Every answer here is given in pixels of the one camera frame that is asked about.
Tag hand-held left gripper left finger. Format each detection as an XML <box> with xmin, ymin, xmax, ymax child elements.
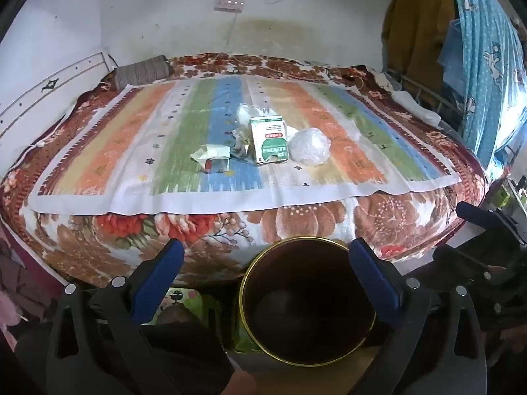
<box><xmin>47</xmin><ymin>239</ymin><xmax>186</xmax><ymax>395</ymax></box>

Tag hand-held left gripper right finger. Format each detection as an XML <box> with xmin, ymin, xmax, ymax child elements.
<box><xmin>348</xmin><ymin>237</ymin><xmax>488</xmax><ymax>395</ymax></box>

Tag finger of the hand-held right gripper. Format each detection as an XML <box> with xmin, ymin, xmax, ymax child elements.
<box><xmin>456</xmin><ymin>201</ymin><xmax>501</xmax><ymax>237</ymax></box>
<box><xmin>432</xmin><ymin>245</ymin><xmax>508</xmax><ymax>286</ymax></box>

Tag dark bin with gold rim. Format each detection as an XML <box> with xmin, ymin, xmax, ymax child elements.
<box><xmin>239</xmin><ymin>236</ymin><xmax>377</xmax><ymax>366</ymax></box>

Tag white tissue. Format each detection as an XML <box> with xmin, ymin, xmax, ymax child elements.
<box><xmin>190</xmin><ymin>144</ymin><xmax>232</xmax><ymax>161</ymax></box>

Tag clear plastic bag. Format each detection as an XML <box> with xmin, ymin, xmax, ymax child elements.
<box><xmin>288</xmin><ymin>127</ymin><xmax>332</xmax><ymax>167</ymax></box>

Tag printed clear plastic packet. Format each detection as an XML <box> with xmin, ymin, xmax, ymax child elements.
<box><xmin>230</xmin><ymin>127</ymin><xmax>254</xmax><ymax>160</ymax></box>

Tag green and white carton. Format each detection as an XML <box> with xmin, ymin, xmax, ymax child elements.
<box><xmin>250</xmin><ymin>116</ymin><xmax>289</xmax><ymax>165</ymax></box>

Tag white plastic sheet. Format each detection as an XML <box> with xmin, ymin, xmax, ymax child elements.
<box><xmin>236</xmin><ymin>104</ymin><xmax>299</xmax><ymax>141</ymax></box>

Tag person's left hand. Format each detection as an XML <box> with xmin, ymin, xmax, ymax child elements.
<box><xmin>224</xmin><ymin>362</ymin><xmax>268</xmax><ymax>395</ymax></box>

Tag green cartoon floor mat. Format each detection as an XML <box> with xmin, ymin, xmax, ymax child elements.
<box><xmin>156</xmin><ymin>288</ymin><xmax>248</xmax><ymax>350</ymax></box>

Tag brown floral blanket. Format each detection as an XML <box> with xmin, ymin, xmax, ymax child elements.
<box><xmin>0</xmin><ymin>53</ymin><xmax>490</xmax><ymax>289</ymax></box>

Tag black pants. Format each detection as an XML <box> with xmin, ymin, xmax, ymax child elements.
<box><xmin>140</xmin><ymin>321</ymin><xmax>235</xmax><ymax>395</ymax></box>

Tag striped colourful mat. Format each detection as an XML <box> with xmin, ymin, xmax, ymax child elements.
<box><xmin>27</xmin><ymin>75</ymin><xmax>462</xmax><ymax>217</ymax></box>

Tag pink cloth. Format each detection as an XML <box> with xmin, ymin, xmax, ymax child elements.
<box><xmin>0</xmin><ymin>230</ymin><xmax>67</xmax><ymax>355</ymax></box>

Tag blue printed curtain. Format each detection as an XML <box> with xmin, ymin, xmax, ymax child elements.
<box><xmin>436</xmin><ymin>0</ymin><xmax>527</xmax><ymax>173</ymax></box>

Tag brown hanging garment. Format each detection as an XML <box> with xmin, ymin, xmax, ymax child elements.
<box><xmin>383</xmin><ymin>0</ymin><xmax>458</xmax><ymax>79</ymax></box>

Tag grey striped pillow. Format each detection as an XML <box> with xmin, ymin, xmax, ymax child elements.
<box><xmin>114</xmin><ymin>58</ymin><xmax>171</xmax><ymax>90</ymax></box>

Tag white headboard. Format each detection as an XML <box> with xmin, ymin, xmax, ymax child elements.
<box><xmin>0</xmin><ymin>51</ymin><xmax>118</xmax><ymax>161</ymax></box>

